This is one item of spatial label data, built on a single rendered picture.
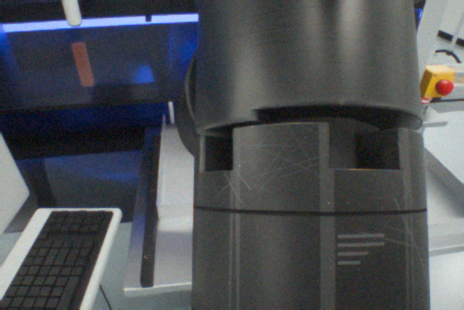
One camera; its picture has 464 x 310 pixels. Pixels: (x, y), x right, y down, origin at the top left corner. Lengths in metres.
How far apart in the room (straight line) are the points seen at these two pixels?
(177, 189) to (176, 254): 0.16
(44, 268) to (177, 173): 0.31
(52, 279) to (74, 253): 0.06
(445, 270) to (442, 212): 1.17
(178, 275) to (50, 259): 0.26
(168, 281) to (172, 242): 0.07
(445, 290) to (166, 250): 1.46
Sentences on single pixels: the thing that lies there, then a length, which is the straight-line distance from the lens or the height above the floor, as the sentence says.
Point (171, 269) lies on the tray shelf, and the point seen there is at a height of 0.88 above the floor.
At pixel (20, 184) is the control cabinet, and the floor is 0.85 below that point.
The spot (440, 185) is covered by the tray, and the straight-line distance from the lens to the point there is 0.79.
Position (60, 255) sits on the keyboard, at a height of 0.83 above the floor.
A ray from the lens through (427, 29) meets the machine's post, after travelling 0.90.
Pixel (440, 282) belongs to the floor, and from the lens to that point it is 1.83.
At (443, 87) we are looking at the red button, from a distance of 0.96.
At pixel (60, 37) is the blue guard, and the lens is 0.74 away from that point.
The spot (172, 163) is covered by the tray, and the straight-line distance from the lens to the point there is 0.73.
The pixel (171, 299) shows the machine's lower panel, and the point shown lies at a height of 0.15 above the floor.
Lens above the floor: 1.32
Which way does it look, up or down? 36 degrees down
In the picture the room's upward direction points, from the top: straight up
